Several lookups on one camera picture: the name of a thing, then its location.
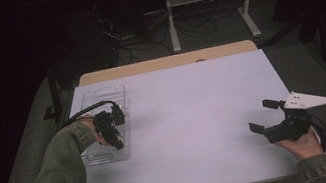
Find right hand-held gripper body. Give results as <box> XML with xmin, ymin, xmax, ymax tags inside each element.
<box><xmin>258</xmin><ymin>85</ymin><xmax>326</xmax><ymax>147</ymax></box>

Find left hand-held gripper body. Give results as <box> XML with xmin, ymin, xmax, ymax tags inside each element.
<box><xmin>91</xmin><ymin>101</ymin><xmax>132</xmax><ymax>153</ymax></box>

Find clear plastic container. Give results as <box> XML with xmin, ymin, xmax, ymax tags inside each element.
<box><xmin>69</xmin><ymin>83</ymin><xmax>141</xmax><ymax>169</ymax></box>

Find person's left hand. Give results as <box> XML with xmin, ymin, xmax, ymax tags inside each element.
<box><xmin>76</xmin><ymin>111</ymin><xmax>112</xmax><ymax>151</ymax></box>

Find person's right hand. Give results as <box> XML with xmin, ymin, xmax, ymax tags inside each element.
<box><xmin>273</xmin><ymin>126</ymin><xmax>326</xmax><ymax>165</ymax></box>

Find white table mat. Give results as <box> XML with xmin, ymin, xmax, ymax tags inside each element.
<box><xmin>64</xmin><ymin>38</ymin><xmax>326</xmax><ymax>183</ymax></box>

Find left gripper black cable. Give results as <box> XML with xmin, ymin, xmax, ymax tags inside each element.
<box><xmin>54</xmin><ymin>97</ymin><xmax>122</xmax><ymax>131</ymax></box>

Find black floor cables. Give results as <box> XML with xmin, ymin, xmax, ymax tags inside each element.
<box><xmin>96</xmin><ymin>0</ymin><xmax>222</xmax><ymax>69</ymax></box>

